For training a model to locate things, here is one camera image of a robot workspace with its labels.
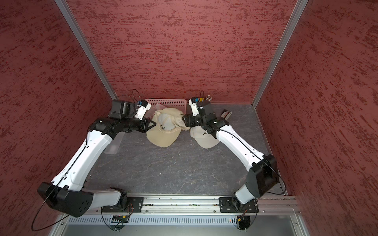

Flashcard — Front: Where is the beige baseball cap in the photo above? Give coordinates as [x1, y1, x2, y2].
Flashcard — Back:
[146, 108, 190, 147]

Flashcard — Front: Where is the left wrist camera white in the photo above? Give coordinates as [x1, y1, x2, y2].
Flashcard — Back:
[134, 100, 152, 120]

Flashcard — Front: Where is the corner aluminium post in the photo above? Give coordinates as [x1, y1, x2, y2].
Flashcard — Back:
[252, 0, 308, 109]
[55, 0, 117, 99]

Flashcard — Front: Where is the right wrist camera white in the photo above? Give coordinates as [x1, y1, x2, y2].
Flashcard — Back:
[188, 97, 200, 116]

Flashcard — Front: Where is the beige stapler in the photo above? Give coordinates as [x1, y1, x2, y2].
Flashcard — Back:
[221, 110, 232, 121]

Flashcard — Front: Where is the right corner aluminium post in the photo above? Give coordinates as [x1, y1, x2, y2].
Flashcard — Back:
[252, 0, 308, 109]

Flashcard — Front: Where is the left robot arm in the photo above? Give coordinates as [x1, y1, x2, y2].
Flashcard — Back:
[37, 100, 156, 217]

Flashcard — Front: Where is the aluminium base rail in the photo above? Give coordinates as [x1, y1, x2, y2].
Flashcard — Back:
[58, 194, 302, 215]

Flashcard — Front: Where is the left corner aluminium post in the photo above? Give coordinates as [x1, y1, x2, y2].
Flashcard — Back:
[55, 0, 117, 99]

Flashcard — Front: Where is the white Colorado baseball cap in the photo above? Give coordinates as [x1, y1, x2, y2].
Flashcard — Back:
[190, 126, 219, 149]

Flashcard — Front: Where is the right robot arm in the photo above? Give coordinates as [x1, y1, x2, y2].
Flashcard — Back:
[183, 97, 280, 205]

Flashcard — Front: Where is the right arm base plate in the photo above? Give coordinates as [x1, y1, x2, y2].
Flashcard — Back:
[219, 197, 259, 213]

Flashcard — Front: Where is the pink plastic basket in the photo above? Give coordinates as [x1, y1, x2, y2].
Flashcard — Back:
[145, 98, 188, 114]

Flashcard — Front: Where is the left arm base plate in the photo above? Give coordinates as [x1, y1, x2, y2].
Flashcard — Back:
[102, 197, 144, 214]

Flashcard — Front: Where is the pink cloth in basket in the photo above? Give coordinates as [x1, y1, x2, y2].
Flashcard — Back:
[154, 103, 167, 111]

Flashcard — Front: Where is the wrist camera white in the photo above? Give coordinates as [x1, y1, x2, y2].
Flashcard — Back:
[134, 100, 152, 120]
[188, 97, 200, 116]

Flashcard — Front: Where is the clear plastic plate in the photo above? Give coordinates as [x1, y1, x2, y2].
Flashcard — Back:
[104, 132, 125, 155]

